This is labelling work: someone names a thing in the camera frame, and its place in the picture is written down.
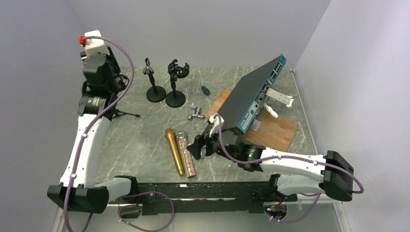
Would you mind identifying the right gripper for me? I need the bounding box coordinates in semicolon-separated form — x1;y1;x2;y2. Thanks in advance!
187;124;239;162

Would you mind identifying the rhinestone silver microphone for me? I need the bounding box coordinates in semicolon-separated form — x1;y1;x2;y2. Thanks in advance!
176;130;196;178

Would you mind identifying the gold microphone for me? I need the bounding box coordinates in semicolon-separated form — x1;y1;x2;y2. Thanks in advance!
164;128;185;176

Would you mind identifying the black round-base clip stand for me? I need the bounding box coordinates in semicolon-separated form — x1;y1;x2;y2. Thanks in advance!
143;58;166;103

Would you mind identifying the black round-base shock-mount stand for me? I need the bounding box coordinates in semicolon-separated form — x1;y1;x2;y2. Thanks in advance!
165;59;190;108

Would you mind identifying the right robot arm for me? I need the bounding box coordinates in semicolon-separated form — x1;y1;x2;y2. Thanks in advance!
187;131;354;202

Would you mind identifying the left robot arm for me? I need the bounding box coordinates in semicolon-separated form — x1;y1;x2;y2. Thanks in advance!
47;46;139;214

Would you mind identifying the chrome faucet fitting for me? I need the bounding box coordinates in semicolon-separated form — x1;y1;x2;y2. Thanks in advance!
187;103;204;121

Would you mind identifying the wooden board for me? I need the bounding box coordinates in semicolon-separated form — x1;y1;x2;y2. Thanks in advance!
205;89;298;152

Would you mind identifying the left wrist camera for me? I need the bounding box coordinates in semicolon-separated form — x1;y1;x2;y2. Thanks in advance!
79;30;110;59

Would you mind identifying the black tripod shock-mount stand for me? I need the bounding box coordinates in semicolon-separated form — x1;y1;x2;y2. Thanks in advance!
112;74;140;119

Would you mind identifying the black aluminium front rail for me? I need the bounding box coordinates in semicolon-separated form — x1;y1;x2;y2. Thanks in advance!
64;182;337;216

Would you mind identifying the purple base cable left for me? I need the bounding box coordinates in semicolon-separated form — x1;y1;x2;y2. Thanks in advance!
117;191;175;232

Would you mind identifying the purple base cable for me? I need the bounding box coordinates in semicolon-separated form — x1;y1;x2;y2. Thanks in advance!
264;193;322;224
117;191;175;232

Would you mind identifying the green screwdriver handle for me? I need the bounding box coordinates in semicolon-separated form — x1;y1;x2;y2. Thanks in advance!
201;86;210;96

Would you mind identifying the blue network switch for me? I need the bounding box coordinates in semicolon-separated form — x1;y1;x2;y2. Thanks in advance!
218;54;287;135

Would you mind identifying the white metal bracket stand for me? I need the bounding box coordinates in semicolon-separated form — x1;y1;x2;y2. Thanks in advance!
249;88;294;131

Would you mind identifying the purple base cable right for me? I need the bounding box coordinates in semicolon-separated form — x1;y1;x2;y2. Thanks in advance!
264;193;322;224

